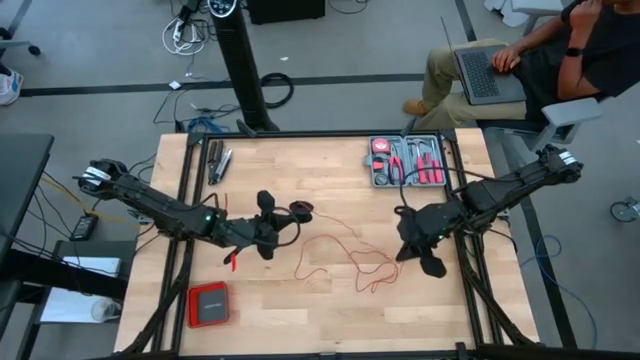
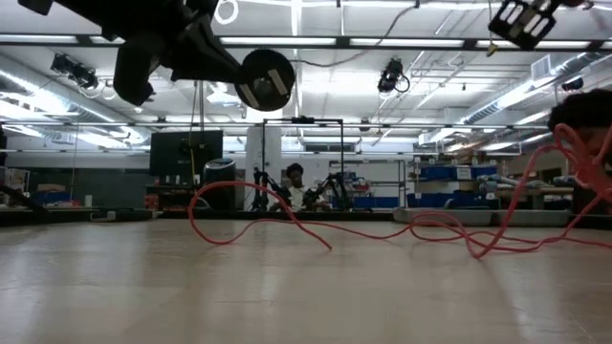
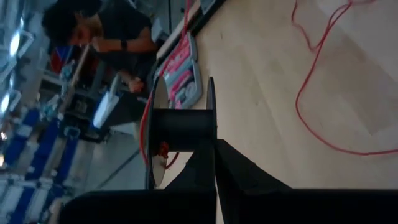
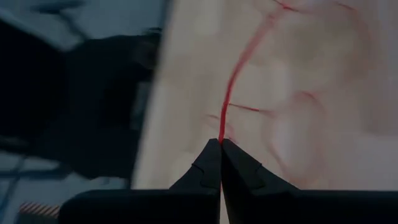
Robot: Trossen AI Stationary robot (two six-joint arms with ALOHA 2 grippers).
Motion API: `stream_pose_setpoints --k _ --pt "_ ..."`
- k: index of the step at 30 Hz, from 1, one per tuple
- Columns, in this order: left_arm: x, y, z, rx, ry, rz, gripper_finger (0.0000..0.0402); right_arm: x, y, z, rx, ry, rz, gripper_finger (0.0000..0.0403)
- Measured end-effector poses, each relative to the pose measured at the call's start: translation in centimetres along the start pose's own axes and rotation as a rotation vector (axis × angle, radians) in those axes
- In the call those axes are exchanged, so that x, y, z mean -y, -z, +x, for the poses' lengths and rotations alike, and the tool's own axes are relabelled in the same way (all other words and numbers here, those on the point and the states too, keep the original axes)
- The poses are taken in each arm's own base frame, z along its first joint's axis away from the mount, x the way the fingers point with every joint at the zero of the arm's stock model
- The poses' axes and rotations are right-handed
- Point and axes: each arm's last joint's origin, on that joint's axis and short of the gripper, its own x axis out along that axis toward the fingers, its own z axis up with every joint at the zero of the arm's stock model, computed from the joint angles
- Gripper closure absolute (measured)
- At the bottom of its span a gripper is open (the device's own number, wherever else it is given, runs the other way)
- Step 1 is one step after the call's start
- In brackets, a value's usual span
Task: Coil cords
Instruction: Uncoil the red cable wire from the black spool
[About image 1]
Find red black portable drive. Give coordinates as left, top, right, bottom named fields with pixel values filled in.
left=186, top=280, right=231, bottom=330

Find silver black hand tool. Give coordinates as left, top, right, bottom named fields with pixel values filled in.
left=215, top=148, right=235, bottom=186

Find white power strip cables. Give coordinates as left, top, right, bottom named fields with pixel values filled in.
left=161, top=13, right=208, bottom=57

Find black tower fan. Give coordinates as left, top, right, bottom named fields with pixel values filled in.
left=207, top=0, right=281, bottom=134

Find black wire stripper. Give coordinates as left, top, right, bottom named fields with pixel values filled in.
left=206, top=139, right=225, bottom=185

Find black box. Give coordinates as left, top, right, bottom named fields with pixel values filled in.
left=247, top=0, right=326, bottom=25

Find white board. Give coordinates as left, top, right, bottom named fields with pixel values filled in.
left=39, top=255, right=123, bottom=324

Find black desk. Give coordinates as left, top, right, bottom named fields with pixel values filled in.
left=0, top=132, right=137, bottom=351

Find blue cable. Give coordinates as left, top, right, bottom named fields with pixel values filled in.
left=187, top=115, right=232, bottom=135
left=519, top=234, right=600, bottom=351

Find red cord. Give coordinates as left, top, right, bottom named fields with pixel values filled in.
left=292, top=201, right=401, bottom=295

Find black power adapter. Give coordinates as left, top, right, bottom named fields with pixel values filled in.
left=69, top=213, right=100, bottom=242

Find black coiled cable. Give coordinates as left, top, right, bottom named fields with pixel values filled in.
left=259, top=72, right=296, bottom=110

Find white office chair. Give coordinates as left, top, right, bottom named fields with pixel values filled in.
left=483, top=0, right=566, bottom=37

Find red cable tie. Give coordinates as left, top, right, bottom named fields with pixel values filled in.
left=223, top=248, right=242, bottom=273

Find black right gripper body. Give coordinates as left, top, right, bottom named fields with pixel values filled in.
left=394, top=204, right=448, bottom=279

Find white shoe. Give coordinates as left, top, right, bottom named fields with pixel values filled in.
left=0, top=63, right=25, bottom=107

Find grey chair caster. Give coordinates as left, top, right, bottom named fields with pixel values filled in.
left=609, top=196, right=640, bottom=224

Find clear plastic cup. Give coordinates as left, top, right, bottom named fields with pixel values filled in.
left=89, top=297, right=123, bottom=323

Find blue office chair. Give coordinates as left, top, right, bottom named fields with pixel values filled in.
left=474, top=97, right=605, bottom=154

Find red-handled pliers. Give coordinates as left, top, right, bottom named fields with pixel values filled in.
left=388, top=144, right=406, bottom=185

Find person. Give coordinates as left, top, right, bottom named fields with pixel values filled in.
left=402, top=0, right=640, bottom=132

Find black table frame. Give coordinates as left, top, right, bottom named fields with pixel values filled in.
left=114, top=128, right=546, bottom=360

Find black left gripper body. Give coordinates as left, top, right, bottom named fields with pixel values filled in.
left=234, top=189, right=280, bottom=261

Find grey tool kit case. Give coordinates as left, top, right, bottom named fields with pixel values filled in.
left=367, top=134, right=448, bottom=189

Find black chair caster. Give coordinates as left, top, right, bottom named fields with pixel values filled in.
left=0, top=24, right=43, bottom=56

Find grey laptop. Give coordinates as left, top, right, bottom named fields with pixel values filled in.
left=439, top=16, right=528, bottom=106

